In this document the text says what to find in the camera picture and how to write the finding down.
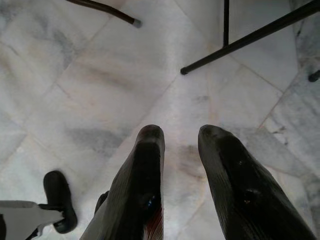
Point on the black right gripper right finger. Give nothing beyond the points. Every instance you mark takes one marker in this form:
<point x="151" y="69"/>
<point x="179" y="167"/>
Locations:
<point x="250" y="195"/>

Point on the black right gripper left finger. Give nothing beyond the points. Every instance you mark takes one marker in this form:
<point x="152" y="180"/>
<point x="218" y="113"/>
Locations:
<point x="140" y="190"/>

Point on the black metal leg foot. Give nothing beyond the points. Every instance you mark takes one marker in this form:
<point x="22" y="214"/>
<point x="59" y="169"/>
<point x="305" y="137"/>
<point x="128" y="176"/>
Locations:
<point x="314" y="76"/>

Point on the black metal table frame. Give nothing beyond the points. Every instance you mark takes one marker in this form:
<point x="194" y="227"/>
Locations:
<point x="250" y="40"/>

